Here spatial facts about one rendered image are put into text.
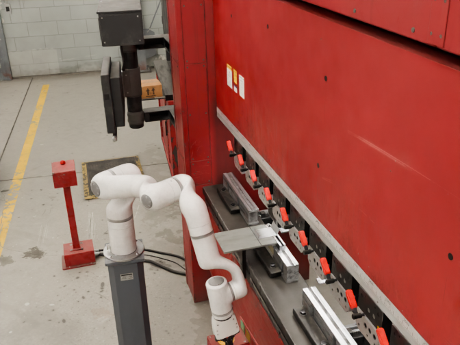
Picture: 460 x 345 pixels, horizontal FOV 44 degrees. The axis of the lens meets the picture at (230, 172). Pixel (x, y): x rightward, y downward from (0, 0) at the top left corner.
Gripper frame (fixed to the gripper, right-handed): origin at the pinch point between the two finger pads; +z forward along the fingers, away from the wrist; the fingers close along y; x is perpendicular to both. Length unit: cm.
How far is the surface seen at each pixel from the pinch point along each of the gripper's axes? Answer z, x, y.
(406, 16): -130, 60, -46
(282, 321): 0.1, -0.6, -24.5
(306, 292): -7.9, -2.7, -37.9
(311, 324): -1.5, 9.3, -33.3
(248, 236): -13, -49, -32
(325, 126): -87, 14, -45
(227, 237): -15, -53, -22
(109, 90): -73, -151, 4
